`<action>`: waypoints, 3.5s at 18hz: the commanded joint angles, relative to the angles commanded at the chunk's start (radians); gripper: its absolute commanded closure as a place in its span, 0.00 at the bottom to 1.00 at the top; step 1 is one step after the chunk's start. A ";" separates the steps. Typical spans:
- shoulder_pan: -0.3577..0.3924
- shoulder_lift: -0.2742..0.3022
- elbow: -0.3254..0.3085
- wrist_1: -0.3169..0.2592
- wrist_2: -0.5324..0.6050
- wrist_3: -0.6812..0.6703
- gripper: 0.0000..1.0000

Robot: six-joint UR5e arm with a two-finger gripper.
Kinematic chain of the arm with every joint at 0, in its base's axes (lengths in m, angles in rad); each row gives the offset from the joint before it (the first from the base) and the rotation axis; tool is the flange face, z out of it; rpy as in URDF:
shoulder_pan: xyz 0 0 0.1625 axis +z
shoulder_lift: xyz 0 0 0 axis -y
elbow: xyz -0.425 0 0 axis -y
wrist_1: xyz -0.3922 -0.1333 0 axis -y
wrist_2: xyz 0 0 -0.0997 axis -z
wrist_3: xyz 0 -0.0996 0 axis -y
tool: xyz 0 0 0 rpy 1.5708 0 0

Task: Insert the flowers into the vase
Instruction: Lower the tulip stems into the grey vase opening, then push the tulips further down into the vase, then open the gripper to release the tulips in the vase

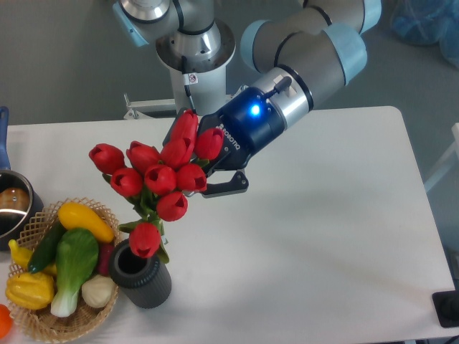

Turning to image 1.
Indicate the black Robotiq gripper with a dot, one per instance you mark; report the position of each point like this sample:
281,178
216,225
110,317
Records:
249,122

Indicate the red tulip bouquet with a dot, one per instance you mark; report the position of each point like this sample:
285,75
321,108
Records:
155,181

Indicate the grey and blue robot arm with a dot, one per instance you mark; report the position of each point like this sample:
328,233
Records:
306,57

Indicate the dark grey ribbed vase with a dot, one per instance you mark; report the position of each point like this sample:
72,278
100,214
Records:
145,281

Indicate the red radish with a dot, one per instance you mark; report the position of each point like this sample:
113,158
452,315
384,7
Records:
105,251

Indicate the yellow squash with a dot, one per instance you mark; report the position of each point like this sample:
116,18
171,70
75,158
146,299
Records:
74,216

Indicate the green bok choy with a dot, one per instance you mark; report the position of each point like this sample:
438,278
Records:
76,258

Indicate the white garlic bulb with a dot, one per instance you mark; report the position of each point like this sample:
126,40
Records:
97,292

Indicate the dark green cucumber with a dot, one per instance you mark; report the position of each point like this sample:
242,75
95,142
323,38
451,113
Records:
45,252

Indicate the small yellow gourd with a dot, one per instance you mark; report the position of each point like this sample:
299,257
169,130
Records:
21,257

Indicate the yellow bell pepper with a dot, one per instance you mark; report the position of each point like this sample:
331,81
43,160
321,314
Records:
30,291

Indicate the blue plastic bag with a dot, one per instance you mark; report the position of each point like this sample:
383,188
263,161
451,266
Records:
425,23

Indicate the woven wicker basket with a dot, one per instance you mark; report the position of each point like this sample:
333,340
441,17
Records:
41,325

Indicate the orange fruit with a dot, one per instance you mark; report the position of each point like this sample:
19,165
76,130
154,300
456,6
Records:
5,321

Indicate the black device at table edge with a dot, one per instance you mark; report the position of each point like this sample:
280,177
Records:
446,308

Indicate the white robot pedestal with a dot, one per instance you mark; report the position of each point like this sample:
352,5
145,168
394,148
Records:
197,67

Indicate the dark pot with blue handle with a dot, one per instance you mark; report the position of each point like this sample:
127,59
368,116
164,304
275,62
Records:
19,201

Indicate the white frame at right edge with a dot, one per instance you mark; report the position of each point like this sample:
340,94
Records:
444,163

